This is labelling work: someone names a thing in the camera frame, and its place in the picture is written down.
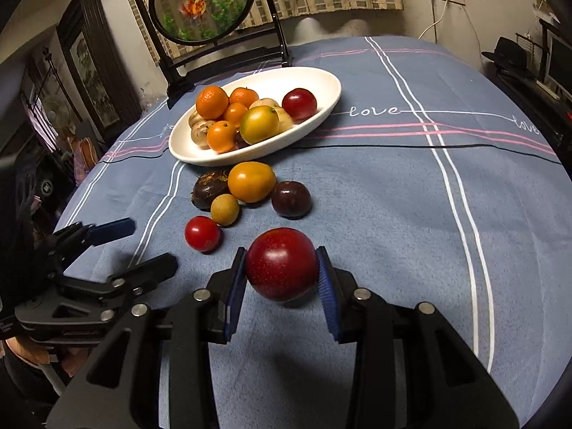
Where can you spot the white oval plate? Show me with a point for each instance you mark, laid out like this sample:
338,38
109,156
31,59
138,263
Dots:
321,85

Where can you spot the large red plum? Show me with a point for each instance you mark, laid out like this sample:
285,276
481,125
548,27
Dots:
281,263

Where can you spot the person's left hand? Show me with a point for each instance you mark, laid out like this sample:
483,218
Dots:
31,353

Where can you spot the dark framed painting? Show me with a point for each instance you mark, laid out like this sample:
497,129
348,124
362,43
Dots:
91,71

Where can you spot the pink cloth bag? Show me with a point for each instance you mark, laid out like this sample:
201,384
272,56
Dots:
84,156

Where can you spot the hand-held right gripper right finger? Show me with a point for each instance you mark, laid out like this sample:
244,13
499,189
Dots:
328,295

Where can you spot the computer monitor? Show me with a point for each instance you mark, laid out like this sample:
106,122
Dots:
561,62

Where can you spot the small tan longan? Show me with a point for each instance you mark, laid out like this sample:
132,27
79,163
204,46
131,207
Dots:
225,210

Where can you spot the dark brown passion fruit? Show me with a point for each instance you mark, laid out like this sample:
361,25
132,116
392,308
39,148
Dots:
205,192

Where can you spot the orange yellow persimmon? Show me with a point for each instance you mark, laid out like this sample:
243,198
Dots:
251,182

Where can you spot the small red cherry tomato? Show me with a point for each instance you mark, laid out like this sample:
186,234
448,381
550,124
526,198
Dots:
202,233

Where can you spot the white electric fan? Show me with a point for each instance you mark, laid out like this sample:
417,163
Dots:
56,109

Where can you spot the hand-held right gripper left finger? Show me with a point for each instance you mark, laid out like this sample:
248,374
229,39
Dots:
234,295

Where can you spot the round goldfish screen ornament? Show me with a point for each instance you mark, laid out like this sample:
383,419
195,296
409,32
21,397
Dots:
201,9

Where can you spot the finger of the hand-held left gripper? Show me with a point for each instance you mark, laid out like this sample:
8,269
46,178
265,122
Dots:
111,229
147,268

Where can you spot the black cabinet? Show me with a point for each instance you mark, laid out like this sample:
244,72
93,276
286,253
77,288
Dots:
536,111

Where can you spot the black hat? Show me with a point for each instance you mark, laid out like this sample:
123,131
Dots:
509,53

